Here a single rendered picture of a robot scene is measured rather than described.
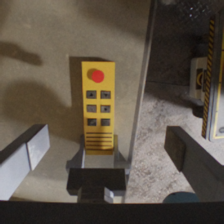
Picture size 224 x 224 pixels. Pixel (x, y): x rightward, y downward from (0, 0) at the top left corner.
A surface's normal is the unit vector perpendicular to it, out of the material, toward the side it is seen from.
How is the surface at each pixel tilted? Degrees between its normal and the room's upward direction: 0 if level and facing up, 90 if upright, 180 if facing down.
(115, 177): 60
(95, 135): 0
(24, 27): 0
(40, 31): 0
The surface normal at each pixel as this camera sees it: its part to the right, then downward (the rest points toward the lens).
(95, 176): 0.02, -0.68
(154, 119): 0.00, 0.29
